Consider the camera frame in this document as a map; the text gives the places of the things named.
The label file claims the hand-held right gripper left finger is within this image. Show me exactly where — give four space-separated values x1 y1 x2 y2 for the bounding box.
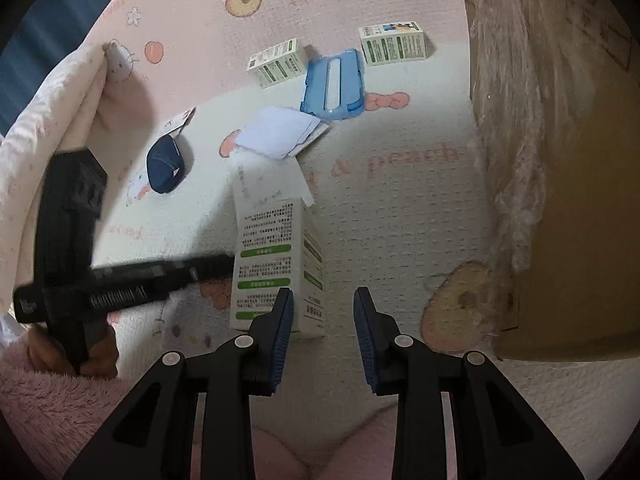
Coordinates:
62 287 295 480

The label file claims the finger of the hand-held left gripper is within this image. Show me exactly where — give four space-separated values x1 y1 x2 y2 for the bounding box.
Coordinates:
92 255 236 311

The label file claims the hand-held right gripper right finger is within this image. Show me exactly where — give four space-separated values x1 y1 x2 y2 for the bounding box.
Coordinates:
353 287 586 480

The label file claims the tall white green carton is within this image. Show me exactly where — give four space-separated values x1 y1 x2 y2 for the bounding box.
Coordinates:
229 162 327 337

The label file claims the floral printed paper leaflet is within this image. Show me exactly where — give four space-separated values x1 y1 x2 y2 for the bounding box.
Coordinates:
236 106 332 161

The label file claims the brown cardboard box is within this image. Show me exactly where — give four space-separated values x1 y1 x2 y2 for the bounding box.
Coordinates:
460 0 640 363

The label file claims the person's left hand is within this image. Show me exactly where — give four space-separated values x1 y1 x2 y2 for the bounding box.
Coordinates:
27 324 119 379

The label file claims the navy blue pouch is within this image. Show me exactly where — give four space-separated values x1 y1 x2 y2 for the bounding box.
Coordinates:
146 107 197 195

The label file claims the white quilted blanket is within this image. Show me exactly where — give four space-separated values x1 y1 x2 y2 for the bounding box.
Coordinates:
0 42 157 323

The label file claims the pink cartoon printed mat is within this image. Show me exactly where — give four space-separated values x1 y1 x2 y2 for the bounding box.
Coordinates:
80 0 621 461

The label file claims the dark blue ribbed panel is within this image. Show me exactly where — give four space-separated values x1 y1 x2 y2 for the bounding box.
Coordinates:
0 0 138 137

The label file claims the small white green carton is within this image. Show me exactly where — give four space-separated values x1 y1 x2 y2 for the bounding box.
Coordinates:
247 37 307 88

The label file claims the blue plastic case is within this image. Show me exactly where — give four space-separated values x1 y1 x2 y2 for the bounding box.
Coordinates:
300 48 367 122

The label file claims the white green carton with picture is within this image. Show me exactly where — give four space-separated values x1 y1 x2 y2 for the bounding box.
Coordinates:
359 21 428 67

